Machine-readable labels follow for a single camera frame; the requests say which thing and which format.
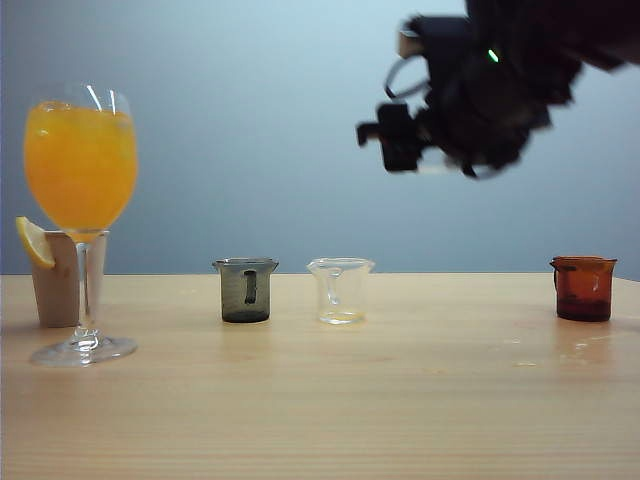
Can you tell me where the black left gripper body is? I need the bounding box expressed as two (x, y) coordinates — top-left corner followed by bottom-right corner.
(399, 14), (586, 174)

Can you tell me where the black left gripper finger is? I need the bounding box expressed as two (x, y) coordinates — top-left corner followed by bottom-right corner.
(355, 118), (397, 148)
(377, 102), (432, 175)

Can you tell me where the grey smoked glass measuring cup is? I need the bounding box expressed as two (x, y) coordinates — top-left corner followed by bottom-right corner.
(211, 257), (280, 324)

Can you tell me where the clear glass cup without markings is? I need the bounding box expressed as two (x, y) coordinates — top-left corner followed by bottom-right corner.
(306, 257), (377, 326)

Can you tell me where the amber glass measuring cup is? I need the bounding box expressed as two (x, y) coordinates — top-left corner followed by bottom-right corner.
(549, 255), (620, 323)

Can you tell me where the beige paper cup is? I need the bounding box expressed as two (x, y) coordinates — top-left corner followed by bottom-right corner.
(30, 230), (110, 329)

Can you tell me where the yellow lemon slice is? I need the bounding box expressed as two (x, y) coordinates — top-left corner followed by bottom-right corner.
(14, 215), (57, 271)

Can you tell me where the wine glass with orange juice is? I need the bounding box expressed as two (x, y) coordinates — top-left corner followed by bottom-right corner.
(23, 83), (139, 369)

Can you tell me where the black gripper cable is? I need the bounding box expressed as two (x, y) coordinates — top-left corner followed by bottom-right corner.
(383, 53), (432, 100)

